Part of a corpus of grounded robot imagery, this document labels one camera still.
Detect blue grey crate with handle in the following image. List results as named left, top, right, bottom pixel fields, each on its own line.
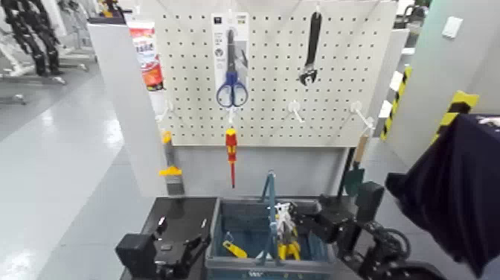
left=205, top=171, right=337, bottom=280

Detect yellow paint roller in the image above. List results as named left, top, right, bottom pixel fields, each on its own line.
left=222, top=231, right=270, bottom=262

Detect white red glue tube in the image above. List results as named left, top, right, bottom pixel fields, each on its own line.
left=128, top=19, right=167, bottom=114

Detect blue scissors on card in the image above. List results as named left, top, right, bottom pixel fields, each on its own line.
left=211, top=12, right=250, bottom=109

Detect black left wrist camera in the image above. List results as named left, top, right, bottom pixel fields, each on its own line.
left=115, top=233, right=157, bottom=279

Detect green trowel wooden handle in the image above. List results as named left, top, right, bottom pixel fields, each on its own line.
left=343, top=121, right=376, bottom=197

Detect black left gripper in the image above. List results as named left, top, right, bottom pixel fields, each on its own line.
left=154, top=215, right=212, bottom=280

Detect dark navy cloth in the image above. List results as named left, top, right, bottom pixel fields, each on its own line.
left=384, top=113, right=500, bottom=280

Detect yellow pliers in package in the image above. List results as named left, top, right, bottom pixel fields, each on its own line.
left=274, top=202, right=301, bottom=261

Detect yellow black striped post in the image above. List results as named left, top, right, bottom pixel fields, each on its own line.
left=429, top=90, right=481, bottom=145

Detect black humanoid robot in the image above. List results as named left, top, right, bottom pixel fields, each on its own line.
left=0, top=0, right=65, bottom=77

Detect red yellow screwdriver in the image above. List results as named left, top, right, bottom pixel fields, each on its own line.
left=225, top=127, right=238, bottom=189

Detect white wall plate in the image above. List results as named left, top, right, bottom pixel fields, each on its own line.
left=441, top=16, right=464, bottom=39

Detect black adjustable wrench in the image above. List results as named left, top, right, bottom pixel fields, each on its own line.
left=298, top=11, right=323, bottom=87

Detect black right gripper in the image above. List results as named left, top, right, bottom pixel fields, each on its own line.
left=292, top=194, right=359, bottom=244

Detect white paper label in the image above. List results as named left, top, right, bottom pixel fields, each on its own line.
left=389, top=71, right=403, bottom=92
left=378, top=100, right=393, bottom=119

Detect white partition panel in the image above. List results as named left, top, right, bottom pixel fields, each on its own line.
left=86, top=21, right=173, bottom=198

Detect white perforated pegboard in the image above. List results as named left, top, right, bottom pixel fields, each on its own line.
left=140, top=0, right=399, bottom=148

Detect black yellow machine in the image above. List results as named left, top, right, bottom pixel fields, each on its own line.
left=87, top=0, right=126, bottom=25

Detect yellow grey scraper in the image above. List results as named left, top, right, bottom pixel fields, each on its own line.
left=158, top=130, right=185, bottom=197

